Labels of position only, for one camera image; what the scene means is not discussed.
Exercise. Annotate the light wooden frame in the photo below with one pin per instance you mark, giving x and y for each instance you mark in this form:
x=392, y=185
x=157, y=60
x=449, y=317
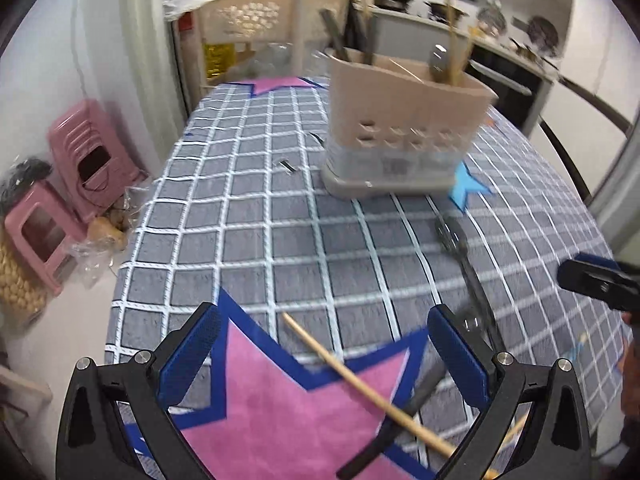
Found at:
x=25, y=382

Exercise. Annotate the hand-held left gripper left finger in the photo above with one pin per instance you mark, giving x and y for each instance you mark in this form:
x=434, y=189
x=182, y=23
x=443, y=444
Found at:
x=192, y=355

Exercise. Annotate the yellow oil bottle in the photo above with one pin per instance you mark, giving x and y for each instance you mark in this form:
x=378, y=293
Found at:
x=217, y=60

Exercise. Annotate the clear bag with brown items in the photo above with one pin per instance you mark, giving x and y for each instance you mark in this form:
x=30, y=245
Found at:
x=107, y=227

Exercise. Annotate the person's right hand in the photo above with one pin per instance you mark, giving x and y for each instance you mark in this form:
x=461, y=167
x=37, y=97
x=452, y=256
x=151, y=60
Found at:
x=631, y=375

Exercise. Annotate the black phone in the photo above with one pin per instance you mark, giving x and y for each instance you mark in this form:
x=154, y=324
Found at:
x=95, y=165

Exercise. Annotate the small pink plastic stool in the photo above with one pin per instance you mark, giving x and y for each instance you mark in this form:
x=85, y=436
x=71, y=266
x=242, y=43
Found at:
x=30, y=205

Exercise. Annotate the stack of pink stools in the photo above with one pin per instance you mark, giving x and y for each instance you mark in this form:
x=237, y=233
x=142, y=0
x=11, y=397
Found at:
x=75, y=130

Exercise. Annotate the round black steamer rack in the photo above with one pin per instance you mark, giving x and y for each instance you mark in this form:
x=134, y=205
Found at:
x=544, y=32

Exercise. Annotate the round metal strainer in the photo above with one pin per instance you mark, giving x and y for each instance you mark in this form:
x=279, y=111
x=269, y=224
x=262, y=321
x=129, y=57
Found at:
x=492, y=15

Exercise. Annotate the bag of yellow balls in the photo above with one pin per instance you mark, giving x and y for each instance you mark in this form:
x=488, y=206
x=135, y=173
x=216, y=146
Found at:
x=15, y=275

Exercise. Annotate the blue dotted wooden chopstick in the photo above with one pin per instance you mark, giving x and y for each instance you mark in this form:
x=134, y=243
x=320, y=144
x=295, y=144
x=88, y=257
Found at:
x=517, y=430

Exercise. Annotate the beige plastic utensil holder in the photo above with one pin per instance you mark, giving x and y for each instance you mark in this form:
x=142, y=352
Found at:
x=400, y=110

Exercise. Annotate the white door frame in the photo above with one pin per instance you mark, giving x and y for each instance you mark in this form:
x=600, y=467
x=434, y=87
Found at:
x=155, y=35

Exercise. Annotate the bag of black items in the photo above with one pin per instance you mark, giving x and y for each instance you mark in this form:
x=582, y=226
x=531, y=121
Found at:
x=25, y=172

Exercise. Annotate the star check tablecloth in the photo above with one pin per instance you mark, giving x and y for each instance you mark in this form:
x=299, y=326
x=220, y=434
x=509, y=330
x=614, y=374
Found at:
x=300, y=210

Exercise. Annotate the black curved bar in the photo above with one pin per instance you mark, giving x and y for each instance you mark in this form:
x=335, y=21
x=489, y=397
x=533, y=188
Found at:
x=565, y=155

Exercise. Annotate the black built-in oven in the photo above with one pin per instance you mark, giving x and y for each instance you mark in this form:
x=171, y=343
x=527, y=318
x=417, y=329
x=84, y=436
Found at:
x=510, y=105

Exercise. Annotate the black cooking pot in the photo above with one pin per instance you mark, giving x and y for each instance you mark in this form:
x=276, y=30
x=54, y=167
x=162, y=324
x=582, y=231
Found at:
x=435, y=10

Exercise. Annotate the beige perforated basket cart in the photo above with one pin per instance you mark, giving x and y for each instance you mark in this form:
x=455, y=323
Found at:
x=250, y=15

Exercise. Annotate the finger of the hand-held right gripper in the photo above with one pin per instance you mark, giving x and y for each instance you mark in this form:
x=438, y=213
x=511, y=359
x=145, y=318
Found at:
x=600, y=262
x=595, y=285

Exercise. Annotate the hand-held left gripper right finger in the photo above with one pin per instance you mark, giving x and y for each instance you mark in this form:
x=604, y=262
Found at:
x=457, y=360

